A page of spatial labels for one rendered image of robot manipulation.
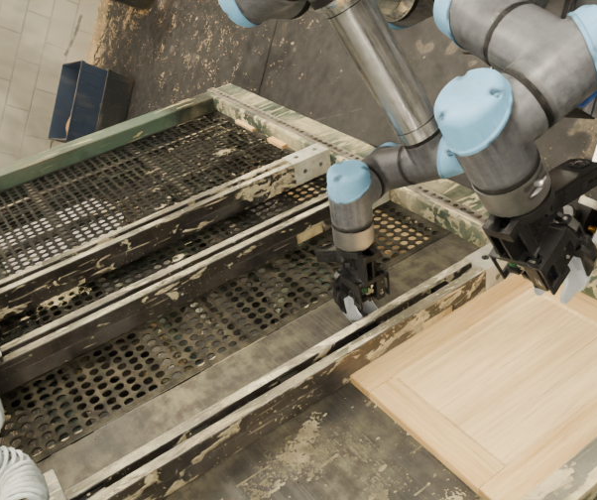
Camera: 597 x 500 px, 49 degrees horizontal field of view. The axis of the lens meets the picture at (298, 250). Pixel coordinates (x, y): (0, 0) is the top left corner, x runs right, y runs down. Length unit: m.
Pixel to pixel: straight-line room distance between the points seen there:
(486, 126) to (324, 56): 2.95
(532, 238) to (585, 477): 0.44
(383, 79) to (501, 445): 0.61
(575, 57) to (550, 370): 0.70
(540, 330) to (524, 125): 0.72
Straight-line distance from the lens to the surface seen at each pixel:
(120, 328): 1.49
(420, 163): 1.13
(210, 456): 1.16
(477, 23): 0.77
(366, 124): 3.19
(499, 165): 0.68
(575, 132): 2.56
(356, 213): 1.14
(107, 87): 5.33
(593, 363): 1.29
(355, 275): 1.24
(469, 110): 0.64
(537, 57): 0.70
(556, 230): 0.80
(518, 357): 1.28
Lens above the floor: 2.18
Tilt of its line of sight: 41 degrees down
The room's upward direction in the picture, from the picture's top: 79 degrees counter-clockwise
